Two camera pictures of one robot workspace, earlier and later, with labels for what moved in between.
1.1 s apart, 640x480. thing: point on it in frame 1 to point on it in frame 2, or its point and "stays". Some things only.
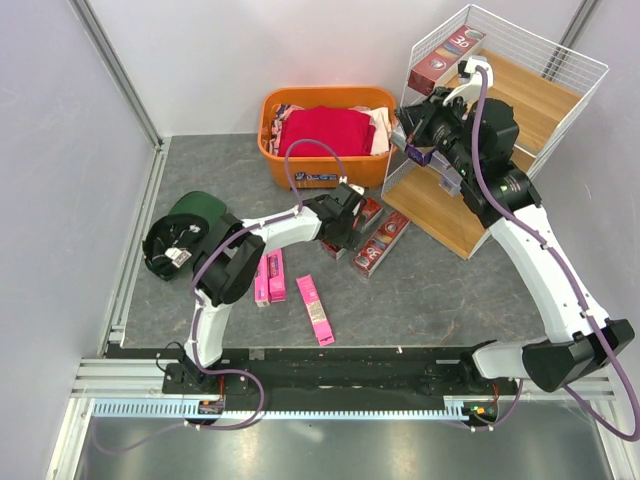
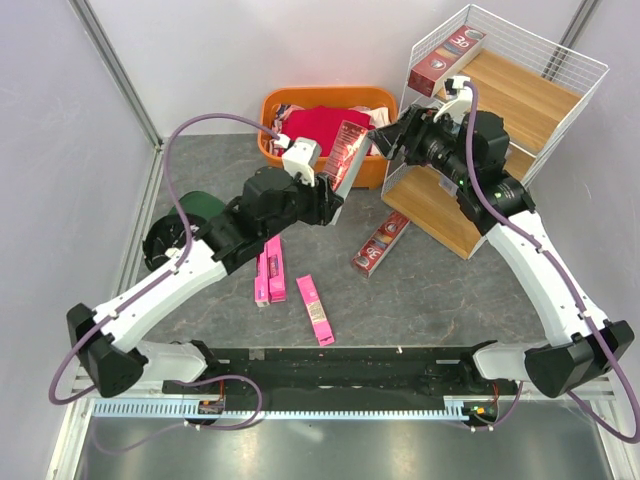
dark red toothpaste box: x=368 y=209 to x=346 y=151
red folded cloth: x=350 y=132 stays
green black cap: x=172 y=239 stays
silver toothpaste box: x=450 y=180 stays
